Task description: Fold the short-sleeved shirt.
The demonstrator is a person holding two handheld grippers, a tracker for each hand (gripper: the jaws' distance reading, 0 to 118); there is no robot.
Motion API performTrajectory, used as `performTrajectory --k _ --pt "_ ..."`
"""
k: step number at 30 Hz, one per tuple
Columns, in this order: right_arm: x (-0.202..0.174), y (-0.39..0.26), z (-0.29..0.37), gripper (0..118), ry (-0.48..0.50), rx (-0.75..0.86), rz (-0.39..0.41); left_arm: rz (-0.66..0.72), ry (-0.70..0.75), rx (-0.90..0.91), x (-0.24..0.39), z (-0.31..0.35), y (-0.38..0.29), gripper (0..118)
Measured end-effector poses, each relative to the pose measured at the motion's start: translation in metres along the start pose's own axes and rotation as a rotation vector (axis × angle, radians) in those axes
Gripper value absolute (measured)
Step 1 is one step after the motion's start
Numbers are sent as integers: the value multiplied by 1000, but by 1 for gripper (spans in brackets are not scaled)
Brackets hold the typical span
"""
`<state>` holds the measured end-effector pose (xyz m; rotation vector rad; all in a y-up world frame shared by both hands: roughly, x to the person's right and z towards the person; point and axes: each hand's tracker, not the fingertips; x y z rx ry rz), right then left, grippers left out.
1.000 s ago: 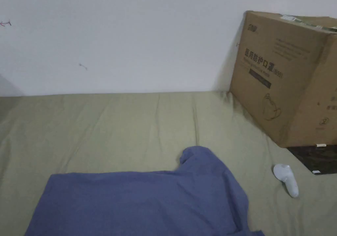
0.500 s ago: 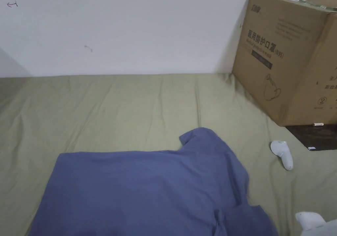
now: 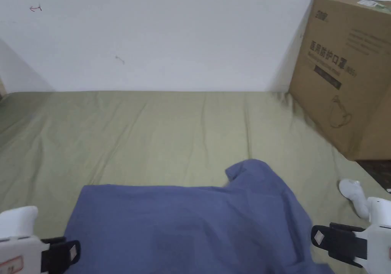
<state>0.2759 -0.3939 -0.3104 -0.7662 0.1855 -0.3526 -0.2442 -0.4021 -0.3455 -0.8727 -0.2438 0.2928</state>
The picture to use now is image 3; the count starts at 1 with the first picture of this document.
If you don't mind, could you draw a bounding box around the white hand controller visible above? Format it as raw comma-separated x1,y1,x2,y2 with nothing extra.
338,178,371,219

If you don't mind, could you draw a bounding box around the blue shirt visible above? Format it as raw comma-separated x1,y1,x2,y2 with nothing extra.
62,159,339,274

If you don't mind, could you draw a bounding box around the brown cardboard carton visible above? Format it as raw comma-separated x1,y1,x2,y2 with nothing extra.
288,0,391,161

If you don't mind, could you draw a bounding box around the dark patterned cloth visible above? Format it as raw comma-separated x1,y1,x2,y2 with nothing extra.
355,159,391,193

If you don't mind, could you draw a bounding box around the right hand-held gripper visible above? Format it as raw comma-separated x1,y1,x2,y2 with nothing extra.
310,196,391,269

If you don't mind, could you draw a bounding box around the bed with pale green sheet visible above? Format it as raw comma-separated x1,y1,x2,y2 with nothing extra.
0,90,391,274

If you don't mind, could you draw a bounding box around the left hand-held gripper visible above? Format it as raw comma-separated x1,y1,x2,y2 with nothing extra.
0,206,82,274

